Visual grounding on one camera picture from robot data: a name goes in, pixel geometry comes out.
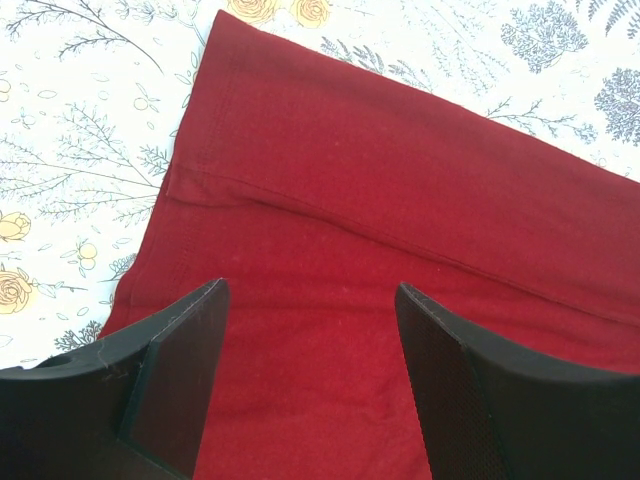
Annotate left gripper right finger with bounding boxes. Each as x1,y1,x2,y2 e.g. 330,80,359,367
395,284,639,479

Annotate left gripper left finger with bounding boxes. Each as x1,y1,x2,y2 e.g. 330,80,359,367
1,280,229,479

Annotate red t shirt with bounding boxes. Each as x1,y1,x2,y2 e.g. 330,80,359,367
104,12,639,479

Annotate floral patterned table mat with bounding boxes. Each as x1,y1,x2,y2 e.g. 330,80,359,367
1,1,639,368

